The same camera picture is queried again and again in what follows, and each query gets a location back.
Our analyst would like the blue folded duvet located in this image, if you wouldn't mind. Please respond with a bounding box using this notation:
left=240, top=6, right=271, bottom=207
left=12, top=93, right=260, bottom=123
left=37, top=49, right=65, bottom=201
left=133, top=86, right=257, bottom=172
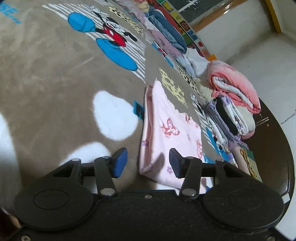
left=145, top=6, right=187, bottom=54

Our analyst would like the pink fox print garment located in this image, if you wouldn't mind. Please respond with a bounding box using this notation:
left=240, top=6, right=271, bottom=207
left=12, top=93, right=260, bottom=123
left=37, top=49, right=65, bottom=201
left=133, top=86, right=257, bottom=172
left=138, top=80, right=204, bottom=189

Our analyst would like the purple floral bedsheet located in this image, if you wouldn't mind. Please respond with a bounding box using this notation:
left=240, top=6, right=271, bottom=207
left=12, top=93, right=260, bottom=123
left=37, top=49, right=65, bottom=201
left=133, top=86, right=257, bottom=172
left=115, top=1, right=182, bottom=58

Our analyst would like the brown Mickey Mouse blanket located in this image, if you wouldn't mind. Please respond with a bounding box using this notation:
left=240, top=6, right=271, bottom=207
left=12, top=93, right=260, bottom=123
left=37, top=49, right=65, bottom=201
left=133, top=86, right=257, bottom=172
left=1, top=1, right=222, bottom=212

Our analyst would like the pink folded quilt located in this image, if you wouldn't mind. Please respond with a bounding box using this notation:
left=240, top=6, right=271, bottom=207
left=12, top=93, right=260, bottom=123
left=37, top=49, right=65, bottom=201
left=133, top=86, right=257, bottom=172
left=207, top=60, right=261, bottom=114

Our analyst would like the beige folded garment with print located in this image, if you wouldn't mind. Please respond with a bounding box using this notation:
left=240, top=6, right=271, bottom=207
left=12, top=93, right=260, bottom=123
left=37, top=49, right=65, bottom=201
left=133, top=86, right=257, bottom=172
left=231, top=146, right=262, bottom=182

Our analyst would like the purple white folded clothes stack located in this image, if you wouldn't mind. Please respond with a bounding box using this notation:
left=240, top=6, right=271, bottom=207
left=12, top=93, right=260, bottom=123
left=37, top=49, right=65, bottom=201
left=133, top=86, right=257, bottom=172
left=204, top=95, right=255, bottom=152

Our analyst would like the white crumpled cloth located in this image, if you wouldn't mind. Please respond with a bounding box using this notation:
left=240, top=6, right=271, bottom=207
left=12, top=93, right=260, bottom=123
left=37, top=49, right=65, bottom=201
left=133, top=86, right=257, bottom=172
left=185, top=48, right=210, bottom=78

